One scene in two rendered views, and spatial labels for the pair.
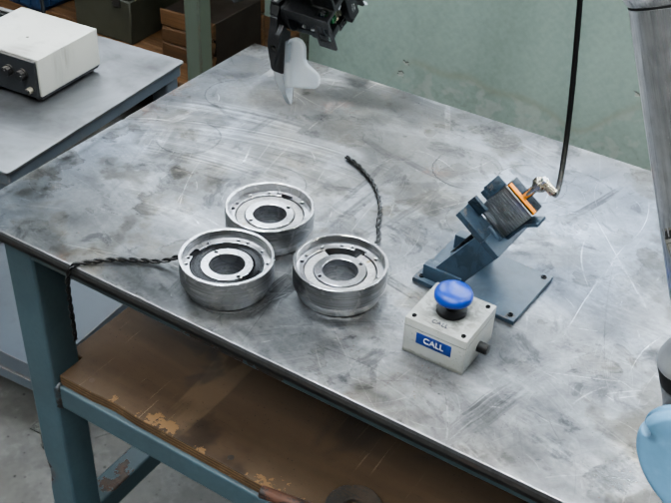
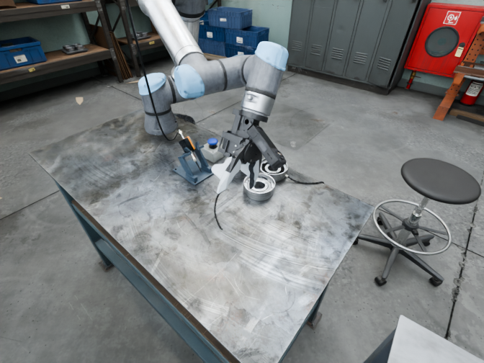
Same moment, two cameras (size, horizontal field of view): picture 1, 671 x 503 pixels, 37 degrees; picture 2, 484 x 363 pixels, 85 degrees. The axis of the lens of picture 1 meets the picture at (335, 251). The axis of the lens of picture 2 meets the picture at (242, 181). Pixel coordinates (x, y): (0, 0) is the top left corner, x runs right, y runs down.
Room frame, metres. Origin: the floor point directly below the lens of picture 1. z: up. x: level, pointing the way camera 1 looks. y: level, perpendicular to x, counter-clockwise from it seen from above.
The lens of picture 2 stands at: (1.64, 0.13, 1.41)
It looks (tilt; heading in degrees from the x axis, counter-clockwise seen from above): 40 degrees down; 189
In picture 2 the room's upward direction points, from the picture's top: straight up
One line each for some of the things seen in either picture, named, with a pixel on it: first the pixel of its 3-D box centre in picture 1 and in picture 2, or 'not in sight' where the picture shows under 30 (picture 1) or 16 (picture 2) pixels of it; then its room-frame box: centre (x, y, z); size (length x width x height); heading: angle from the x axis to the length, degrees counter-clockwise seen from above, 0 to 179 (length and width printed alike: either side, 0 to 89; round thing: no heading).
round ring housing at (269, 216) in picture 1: (270, 220); (258, 186); (0.98, 0.08, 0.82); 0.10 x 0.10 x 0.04
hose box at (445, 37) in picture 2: not in sight; (453, 56); (-2.09, 2.09, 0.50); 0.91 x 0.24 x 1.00; 59
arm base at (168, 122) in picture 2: not in sight; (159, 117); (0.60, -0.42, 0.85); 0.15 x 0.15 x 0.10
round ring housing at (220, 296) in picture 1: (227, 269); (272, 170); (0.88, 0.12, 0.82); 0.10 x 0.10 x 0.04
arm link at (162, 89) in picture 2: not in sight; (155, 91); (0.60, -0.41, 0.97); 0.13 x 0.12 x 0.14; 129
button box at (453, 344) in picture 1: (453, 328); (212, 150); (0.79, -0.13, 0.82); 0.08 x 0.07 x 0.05; 59
